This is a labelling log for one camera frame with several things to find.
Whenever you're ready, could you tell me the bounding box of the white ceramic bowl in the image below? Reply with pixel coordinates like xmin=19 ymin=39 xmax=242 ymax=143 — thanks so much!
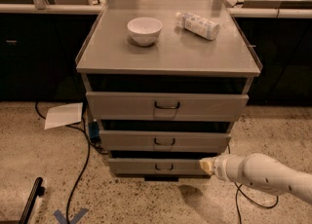
xmin=127 ymin=18 xmax=163 ymax=47

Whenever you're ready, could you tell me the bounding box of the grey drawer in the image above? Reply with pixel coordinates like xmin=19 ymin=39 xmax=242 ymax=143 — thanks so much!
xmin=108 ymin=158 xmax=207 ymax=176
xmin=99 ymin=131 xmax=231 ymax=154
xmin=86 ymin=92 xmax=249 ymax=122

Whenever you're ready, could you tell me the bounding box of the grey bottom drawer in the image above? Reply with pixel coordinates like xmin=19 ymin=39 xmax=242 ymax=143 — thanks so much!
xmin=108 ymin=158 xmax=207 ymax=176

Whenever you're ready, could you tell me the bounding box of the dark lab bench left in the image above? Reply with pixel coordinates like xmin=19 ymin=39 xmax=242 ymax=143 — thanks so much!
xmin=0 ymin=13 xmax=98 ymax=101

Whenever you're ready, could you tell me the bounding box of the black bar floor object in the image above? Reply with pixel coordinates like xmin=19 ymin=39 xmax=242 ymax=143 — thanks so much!
xmin=19 ymin=177 xmax=45 ymax=224

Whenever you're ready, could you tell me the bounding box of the grey metal drawer cabinet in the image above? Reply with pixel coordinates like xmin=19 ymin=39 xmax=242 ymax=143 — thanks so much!
xmin=74 ymin=0 xmax=263 ymax=182

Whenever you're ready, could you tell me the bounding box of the blue tape cross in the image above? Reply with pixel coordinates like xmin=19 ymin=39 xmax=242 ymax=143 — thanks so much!
xmin=53 ymin=207 xmax=90 ymax=224

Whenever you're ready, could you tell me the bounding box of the grey top drawer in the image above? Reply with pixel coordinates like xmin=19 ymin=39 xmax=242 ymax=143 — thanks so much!
xmin=86 ymin=92 xmax=249 ymax=122

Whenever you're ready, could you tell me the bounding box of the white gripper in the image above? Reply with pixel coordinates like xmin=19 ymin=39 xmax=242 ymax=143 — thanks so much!
xmin=199 ymin=154 xmax=244 ymax=183

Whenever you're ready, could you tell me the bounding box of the white paper sheet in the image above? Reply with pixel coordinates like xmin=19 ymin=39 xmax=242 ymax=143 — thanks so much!
xmin=44 ymin=102 xmax=83 ymax=130

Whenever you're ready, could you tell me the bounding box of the dark lab bench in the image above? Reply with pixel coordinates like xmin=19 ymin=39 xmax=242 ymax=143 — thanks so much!
xmin=0 ymin=13 xmax=98 ymax=101
xmin=229 ymin=9 xmax=312 ymax=106

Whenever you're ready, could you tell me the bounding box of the dark lab bench right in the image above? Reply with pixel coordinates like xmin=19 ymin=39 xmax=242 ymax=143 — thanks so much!
xmin=229 ymin=9 xmax=312 ymax=106

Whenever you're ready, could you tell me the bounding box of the grey middle drawer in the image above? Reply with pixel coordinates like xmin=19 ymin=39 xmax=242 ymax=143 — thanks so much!
xmin=99 ymin=131 xmax=231 ymax=154

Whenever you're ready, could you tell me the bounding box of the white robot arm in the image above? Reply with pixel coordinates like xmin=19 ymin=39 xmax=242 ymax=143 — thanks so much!
xmin=199 ymin=153 xmax=312 ymax=204

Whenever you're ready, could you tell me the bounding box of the black cable left floor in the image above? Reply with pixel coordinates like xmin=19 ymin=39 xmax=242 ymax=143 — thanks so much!
xmin=34 ymin=101 xmax=108 ymax=224

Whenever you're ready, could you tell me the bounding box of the white plastic bottle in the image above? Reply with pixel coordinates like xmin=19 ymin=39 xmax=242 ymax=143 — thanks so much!
xmin=175 ymin=12 xmax=220 ymax=41

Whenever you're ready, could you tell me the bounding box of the blue power adapter box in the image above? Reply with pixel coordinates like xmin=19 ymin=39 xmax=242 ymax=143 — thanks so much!
xmin=88 ymin=122 xmax=99 ymax=143

